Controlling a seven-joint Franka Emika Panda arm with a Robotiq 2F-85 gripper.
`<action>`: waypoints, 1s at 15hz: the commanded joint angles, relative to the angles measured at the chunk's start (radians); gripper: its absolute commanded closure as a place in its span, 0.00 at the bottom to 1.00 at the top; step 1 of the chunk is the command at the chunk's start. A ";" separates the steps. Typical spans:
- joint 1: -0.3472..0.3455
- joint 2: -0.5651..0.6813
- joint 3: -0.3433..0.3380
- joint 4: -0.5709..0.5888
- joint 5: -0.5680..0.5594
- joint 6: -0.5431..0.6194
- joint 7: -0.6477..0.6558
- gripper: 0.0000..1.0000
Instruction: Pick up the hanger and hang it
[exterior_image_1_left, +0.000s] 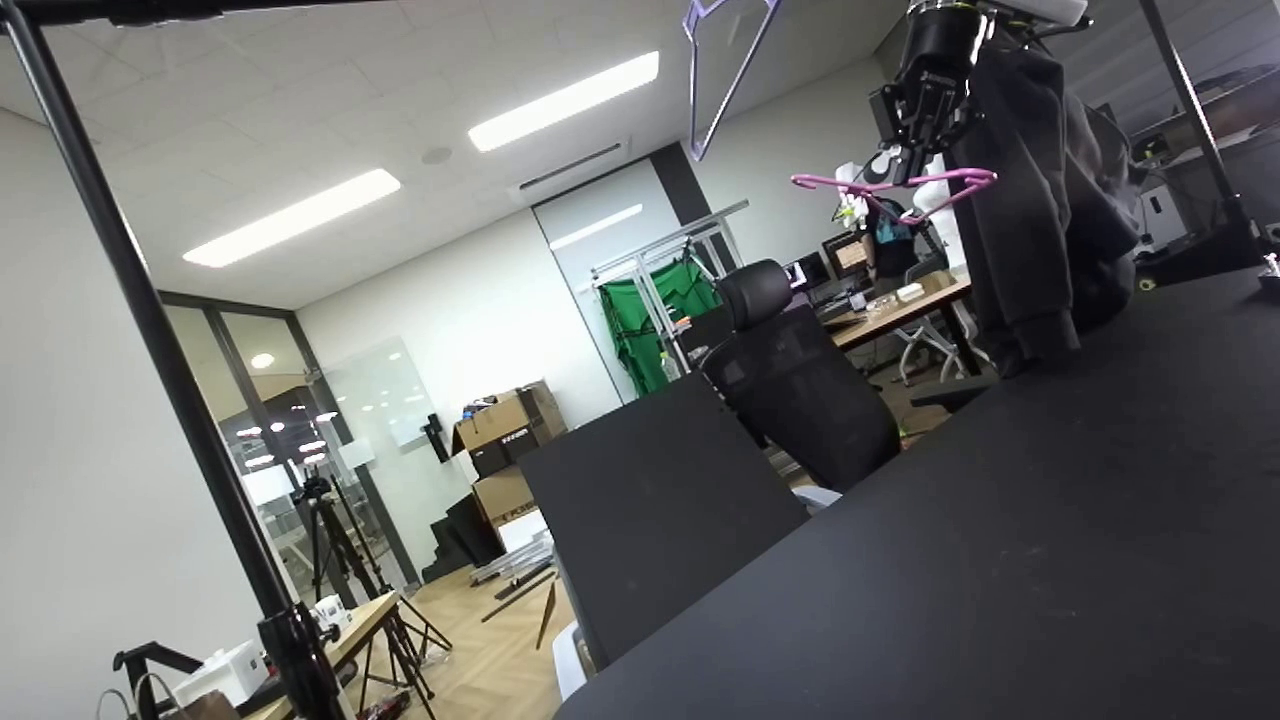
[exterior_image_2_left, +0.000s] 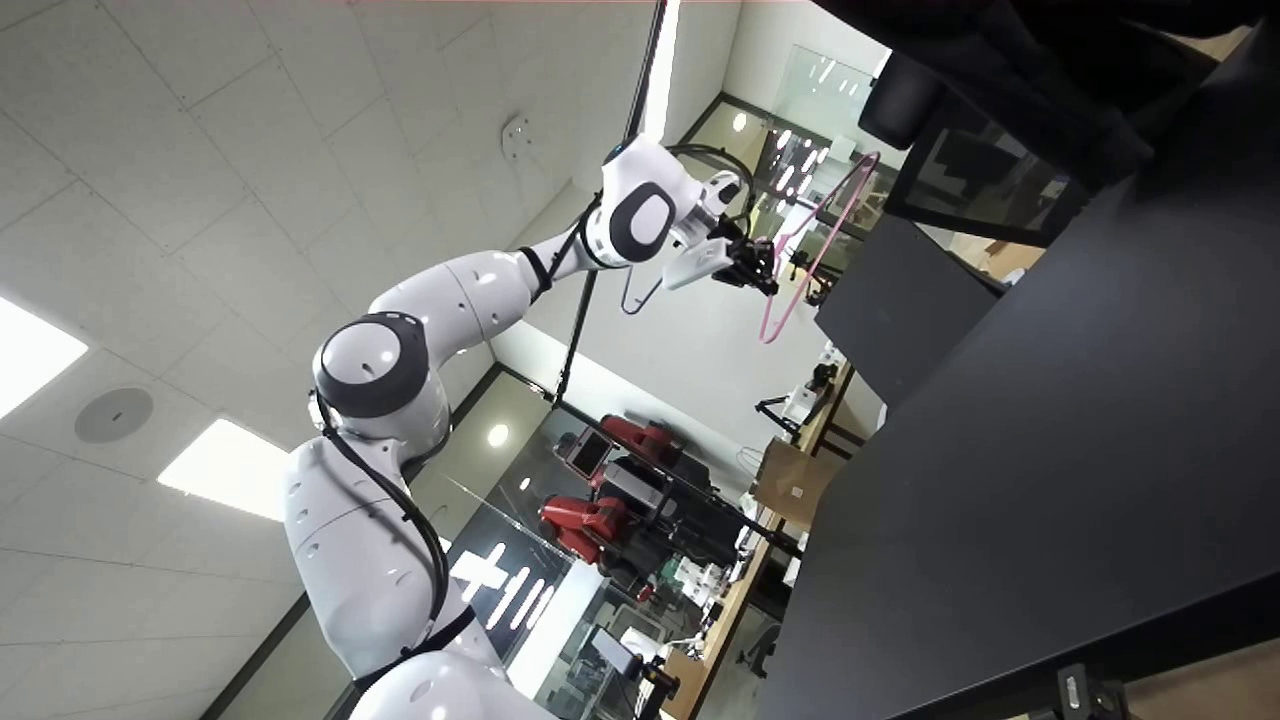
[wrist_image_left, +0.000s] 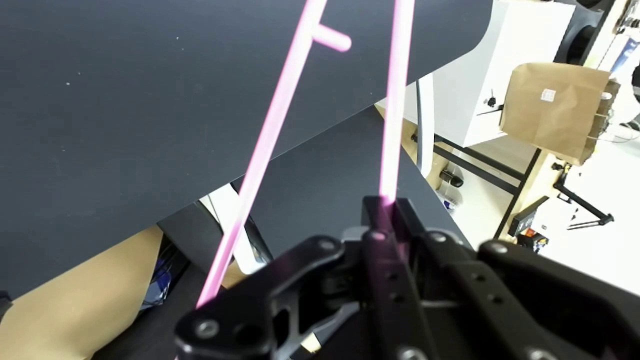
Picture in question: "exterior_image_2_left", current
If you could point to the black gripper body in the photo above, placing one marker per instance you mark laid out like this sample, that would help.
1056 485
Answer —
734 254

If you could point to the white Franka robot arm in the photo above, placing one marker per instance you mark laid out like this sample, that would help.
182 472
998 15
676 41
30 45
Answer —
362 532

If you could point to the purple plastic hanger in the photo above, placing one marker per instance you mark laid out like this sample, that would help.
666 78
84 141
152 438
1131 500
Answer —
638 305

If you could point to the dark grey partition panel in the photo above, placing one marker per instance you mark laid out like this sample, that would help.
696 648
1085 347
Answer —
900 315

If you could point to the long ceiling light strip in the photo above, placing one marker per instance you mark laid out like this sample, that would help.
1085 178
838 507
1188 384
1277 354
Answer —
663 74

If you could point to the brown cardboard box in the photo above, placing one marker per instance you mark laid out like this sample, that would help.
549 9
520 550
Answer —
798 482

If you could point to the black monitor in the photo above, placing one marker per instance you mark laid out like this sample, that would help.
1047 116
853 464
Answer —
974 164

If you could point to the small ceiling sensor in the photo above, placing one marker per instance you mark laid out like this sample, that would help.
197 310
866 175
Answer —
517 133

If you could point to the small black device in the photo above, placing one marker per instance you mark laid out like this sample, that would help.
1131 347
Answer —
1085 694

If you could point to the square ceiling light panel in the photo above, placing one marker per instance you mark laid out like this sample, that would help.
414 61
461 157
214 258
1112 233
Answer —
224 464
34 357

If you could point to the round ceiling speaker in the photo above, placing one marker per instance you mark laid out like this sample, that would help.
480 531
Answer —
113 413

